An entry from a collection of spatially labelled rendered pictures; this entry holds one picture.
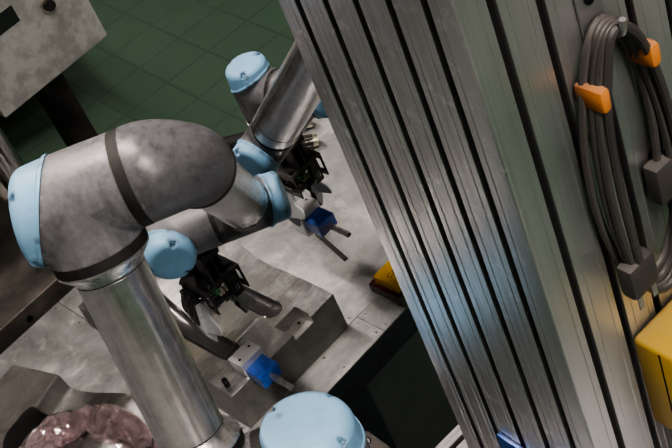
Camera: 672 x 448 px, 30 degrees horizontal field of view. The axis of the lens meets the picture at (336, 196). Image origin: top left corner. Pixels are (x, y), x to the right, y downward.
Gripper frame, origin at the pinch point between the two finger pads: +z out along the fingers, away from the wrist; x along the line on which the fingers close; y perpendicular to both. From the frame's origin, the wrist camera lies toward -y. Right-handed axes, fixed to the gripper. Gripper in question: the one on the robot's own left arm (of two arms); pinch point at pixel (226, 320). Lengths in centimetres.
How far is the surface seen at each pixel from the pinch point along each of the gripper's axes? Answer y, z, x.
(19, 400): -33.1, 9.8, -29.0
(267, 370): 4.9, 10.4, 0.0
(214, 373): -4.9, 11.8, -4.9
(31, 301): -69, 22, -9
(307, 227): -10.7, 7.9, 27.1
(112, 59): -254, 100, 113
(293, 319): -2.5, 13.9, 12.1
